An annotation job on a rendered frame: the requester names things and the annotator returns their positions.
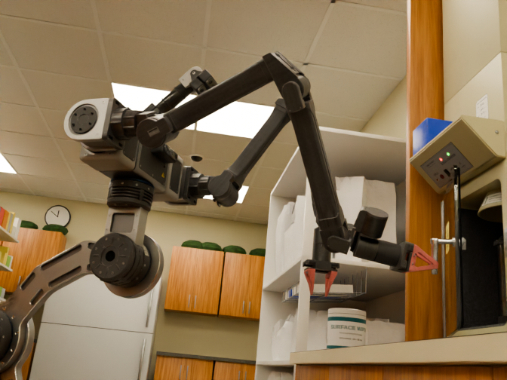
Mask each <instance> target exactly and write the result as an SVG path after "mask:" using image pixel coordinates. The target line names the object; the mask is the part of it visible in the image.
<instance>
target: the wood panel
mask: <svg viewBox="0 0 507 380"><path fill-rule="evenodd" d="M427 118H434V119H440V120H444V58H443V13H442V0H407V137H406V241H407V242H410V243H412V244H416V245H417V246H418V247H419V248H420V249H422V250H423V251H424V252H425V253H427V254H428V255H429V256H431V257H432V244H430V239H431V238H438V239H441V202H442V201H443V198H444V195H440V194H438V193H437V192H436V191H435V190H434V189H433V188H432V187H431V186H430V185H429V184H428V183H427V182H426V180H425V179H424V178H423V177H422V176H421V175H420V174H419V172H418V171H417V170H416V169H415V168H414V167H413V165H412V164H411V163H410V162H409V159H410V158H412V157H413V131H414V130H415V129H416V128H417V127H418V126H419V125H420V124H421V123H422V122H423V121H424V120H425V119H427ZM438 263H439V265H438V274H432V273H431V270H425V271H413V272H407V273H405V341H414V340H422V339H437V338H443V323H442V309H443V308H442V269H441V263H442V262H441V244H438Z"/></svg>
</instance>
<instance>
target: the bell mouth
mask: <svg viewBox="0 0 507 380"><path fill-rule="evenodd" d="M478 216H479V217H480V218H481V219H484V220H487V221H491V222H501V223H503V221H502V192H501V189H500V188H498V189H495V190H493V191H490V192H488V193H487V194H486V196H485V198H484V200H483V202H482V205H481V207H480V209H479V211H478Z"/></svg>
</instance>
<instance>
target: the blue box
mask: <svg viewBox="0 0 507 380"><path fill-rule="evenodd" d="M452 122H453V121H445V120H440V119H434V118H427V119H425V120H424V121H423V122H422V123H421V124H420V125H419V126H418V127H417V128H416V129H415V130H414V131H413V156H414V155H415V154H416V153H417V152H418V151H419V150H420V149H422V148H423V147H424V146H425V145H427V144H428V143H429V142H430V141H431V140H433V139H434V138H435V137H436V136H437V135H438V134H439V133H440V132H441V131H443V130H444V129H445V128H446V127H448V126H449V125H450V124H451V123H452Z"/></svg>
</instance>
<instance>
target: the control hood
mask: <svg viewBox="0 0 507 380"><path fill-rule="evenodd" d="M450 142H452V143H453V144H454V145H455V146H456V147H457V149H458V150H459V151H460V152H461V153H462V154H463V155H464V156H465V157H466V159H467V160H468V161H469V162H470V163H471V164H472V165H473V167H472V168H471V169H469V170H467V171H466V172H464V173H463V174H462V175H460V185H462V184H463V183H464V182H466V181H468V180H470V179H471V178H473V177H474V176H476V175H478V174H479V173H481V172H483V171H484V170H486V169H487V168H489V167H491V166H492V165H494V164H495V163H497V162H499V161H501V160H502V159H503V158H505V132H504V122H503V121H499V120H493V119H489V118H479V117H474V116H469V115H460V116H459V117H458V118H457V119H456V120H455V121H454V122H452V123H451V124H450V125H449V126H448V127H446V128H445V129H444V130H443V131H441V132H440V133H439V134H438V135H437V136H436V137H435V138H434V139H433V140H431V141H430V142H429V143H428V144H427V145H425V146H424V147H423V148H422V149H420V150H419V151H418V152H417V153H416V154H415V155H414V156H413V157H412V158H410V159H409V162H410V163H411V164H412V165H413V167H414V168H415V169H416V170H417V171H418V172H419V174H420V175H421V176H422V177H423V178H424V179H425V180H426V182H427V183H428V184H429V185H430V186H431V187H432V188H433V189H434V190H435V191H436V192H437V193H438V194H440V195H444V193H445V190H446V187H447V184H446V185H445V186H443V187H441V188H439V187H438V186H437V185H436V184H435V183H434V182H433V180H432V179H431V178H430V177H429V176H428V175H427V173H426V172H425V171H424V170H423V169H422V168H421V165H422V164H424V163H425V162H426V161H427V160H428V159H430V158H431V157H432V156H433V155H435V154H436V153H437V152H439V151H440V150H441V149H443V147H445V146H446V145H447V144H449V143H450Z"/></svg>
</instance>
